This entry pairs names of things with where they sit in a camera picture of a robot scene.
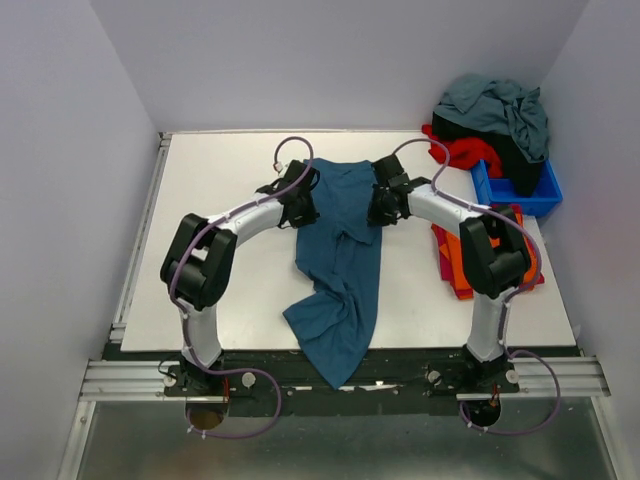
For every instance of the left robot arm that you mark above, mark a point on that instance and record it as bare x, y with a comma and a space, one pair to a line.
198, 264

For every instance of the orange folded t-shirt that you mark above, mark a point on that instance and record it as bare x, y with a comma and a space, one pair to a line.
452, 260

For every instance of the grey-teal crumpled t-shirt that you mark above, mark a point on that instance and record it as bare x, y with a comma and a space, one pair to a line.
502, 107

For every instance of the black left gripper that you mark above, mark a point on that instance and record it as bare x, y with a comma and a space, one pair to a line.
308, 217

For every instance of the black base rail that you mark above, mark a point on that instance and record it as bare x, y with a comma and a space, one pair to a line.
259, 383

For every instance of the aluminium frame extrusion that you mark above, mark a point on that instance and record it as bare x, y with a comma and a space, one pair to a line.
129, 381

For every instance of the black t-shirt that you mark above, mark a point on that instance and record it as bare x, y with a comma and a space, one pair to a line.
524, 176

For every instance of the teal blue t-shirt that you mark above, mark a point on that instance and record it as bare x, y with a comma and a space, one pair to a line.
341, 255

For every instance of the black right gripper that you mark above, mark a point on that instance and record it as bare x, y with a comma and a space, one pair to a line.
373, 216

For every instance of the red t-shirt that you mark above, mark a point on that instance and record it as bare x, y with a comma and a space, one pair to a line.
466, 151

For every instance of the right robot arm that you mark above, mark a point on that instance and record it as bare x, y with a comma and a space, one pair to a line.
494, 257

